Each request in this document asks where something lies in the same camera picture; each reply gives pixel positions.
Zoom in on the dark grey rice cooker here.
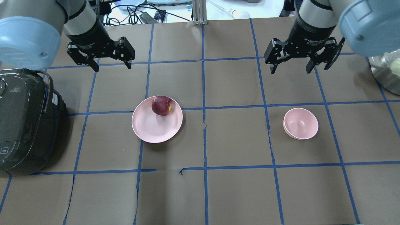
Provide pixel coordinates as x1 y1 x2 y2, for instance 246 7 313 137
0 68 66 178

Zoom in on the pink plate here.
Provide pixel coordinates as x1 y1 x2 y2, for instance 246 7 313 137
131 96 183 143

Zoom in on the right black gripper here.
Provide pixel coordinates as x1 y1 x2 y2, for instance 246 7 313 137
264 14 346 75

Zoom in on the red apple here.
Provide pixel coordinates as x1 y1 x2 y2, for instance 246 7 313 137
151 95 173 116

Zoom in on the steel steamer pot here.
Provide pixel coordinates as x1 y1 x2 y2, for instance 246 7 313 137
368 49 400 96

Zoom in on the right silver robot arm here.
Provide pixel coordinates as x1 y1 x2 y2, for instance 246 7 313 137
264 0 400 74

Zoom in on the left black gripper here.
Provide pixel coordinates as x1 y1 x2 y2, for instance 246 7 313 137
66 20 135 73

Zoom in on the aluminium frame post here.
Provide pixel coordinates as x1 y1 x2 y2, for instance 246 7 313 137
192 0 208 25

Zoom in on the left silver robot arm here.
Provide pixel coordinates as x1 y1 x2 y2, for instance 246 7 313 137
0 0 135 72

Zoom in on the pink bowl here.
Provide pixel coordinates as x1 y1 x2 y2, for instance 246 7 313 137
283 108 319 140

